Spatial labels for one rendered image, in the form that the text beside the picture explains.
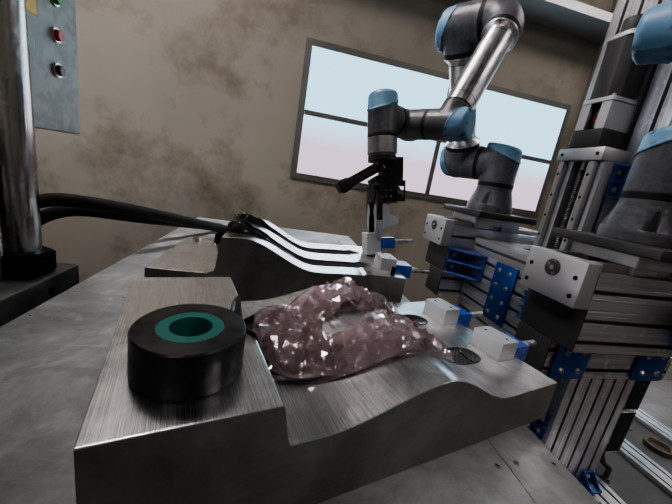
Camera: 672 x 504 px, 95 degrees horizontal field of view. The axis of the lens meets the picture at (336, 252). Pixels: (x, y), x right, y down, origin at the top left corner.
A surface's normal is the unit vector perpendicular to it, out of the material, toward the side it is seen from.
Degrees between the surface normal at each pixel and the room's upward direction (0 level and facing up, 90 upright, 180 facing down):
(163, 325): 0
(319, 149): 90
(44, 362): 0
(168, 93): 90
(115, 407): 0
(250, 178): 90
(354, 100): 90
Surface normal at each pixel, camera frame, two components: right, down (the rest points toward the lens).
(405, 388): -0.07, -0.94
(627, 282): 0.18, 0.26
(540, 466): 0.16, -0.96
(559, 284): -0.97, -0.11
